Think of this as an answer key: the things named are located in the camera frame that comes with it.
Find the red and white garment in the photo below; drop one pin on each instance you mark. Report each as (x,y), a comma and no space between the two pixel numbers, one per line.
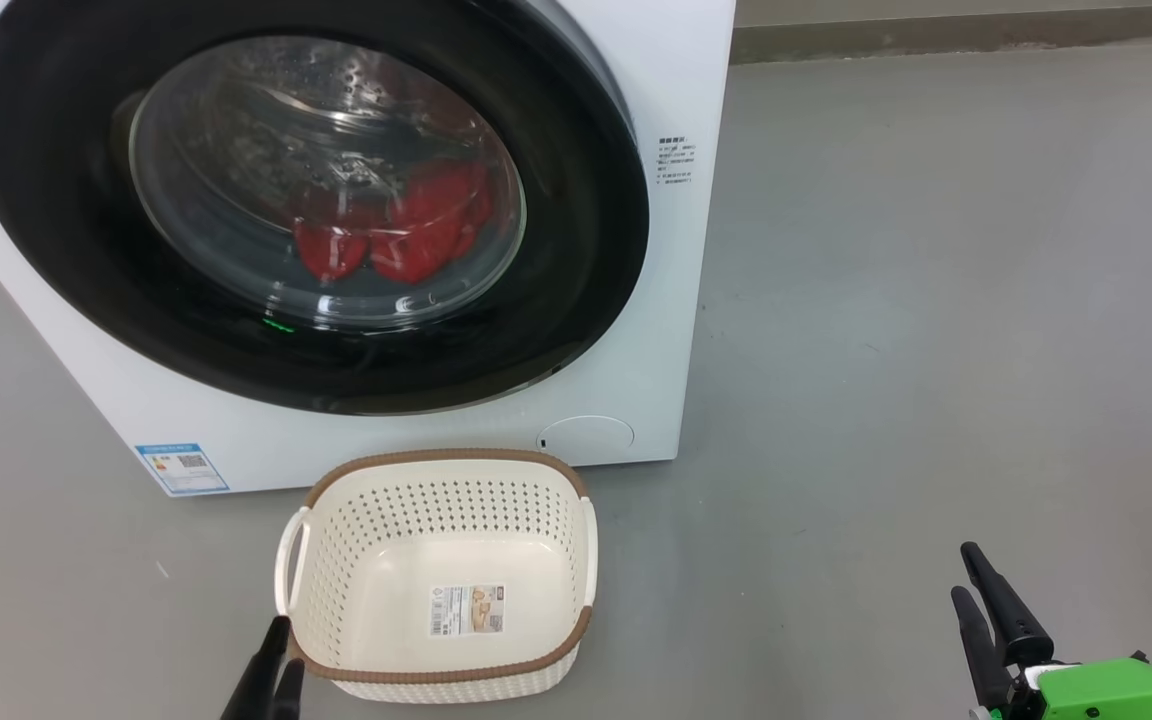
(431,235)

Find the black round glass washer door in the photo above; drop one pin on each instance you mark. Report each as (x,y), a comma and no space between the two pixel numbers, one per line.
(576,250)

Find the round white filter cover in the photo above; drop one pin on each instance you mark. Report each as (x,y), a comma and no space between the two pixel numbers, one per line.
(588,438)

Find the printed product label sticker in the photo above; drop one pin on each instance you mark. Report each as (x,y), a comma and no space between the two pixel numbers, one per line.
(468,610)

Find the white front-load washing machine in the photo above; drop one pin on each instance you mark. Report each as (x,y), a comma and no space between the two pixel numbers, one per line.
(656,330)

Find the blue energy label sticker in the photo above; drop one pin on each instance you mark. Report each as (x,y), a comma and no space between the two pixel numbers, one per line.
(184,468)

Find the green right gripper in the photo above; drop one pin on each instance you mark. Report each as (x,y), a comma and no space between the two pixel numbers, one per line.
(1106,695)

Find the cream perforated basket brown rim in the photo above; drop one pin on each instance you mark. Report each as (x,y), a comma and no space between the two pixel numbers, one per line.
(406,560)

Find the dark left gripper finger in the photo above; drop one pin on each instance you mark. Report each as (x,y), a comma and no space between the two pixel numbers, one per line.
(258,680)
(290,695)

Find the grey wall baseboard strip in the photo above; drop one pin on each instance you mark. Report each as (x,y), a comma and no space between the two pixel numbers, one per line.
(936,35)

